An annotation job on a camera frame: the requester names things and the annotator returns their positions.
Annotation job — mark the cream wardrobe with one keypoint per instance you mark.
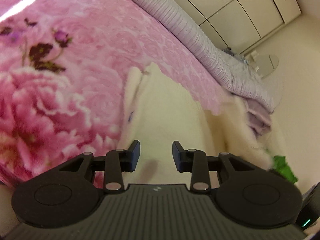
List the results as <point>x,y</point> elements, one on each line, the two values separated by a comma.
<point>237,5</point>

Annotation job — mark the pink floral blanket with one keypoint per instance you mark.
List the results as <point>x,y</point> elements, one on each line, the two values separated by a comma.
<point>100,42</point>

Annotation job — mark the green cloth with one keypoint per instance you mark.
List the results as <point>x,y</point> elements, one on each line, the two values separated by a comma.
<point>282,166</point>

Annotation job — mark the lilac striped bed sheet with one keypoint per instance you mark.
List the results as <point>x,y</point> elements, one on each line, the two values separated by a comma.
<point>190,30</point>

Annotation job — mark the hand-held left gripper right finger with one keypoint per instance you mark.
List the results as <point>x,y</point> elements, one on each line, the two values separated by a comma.
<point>176,158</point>

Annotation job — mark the cream white towel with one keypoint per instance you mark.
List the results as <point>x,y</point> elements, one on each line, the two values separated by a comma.
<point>170,110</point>

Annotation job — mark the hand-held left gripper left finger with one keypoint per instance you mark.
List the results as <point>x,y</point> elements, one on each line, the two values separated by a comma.
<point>135,155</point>

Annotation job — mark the lilac cloth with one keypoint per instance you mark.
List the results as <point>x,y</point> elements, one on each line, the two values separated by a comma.
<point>260,122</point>

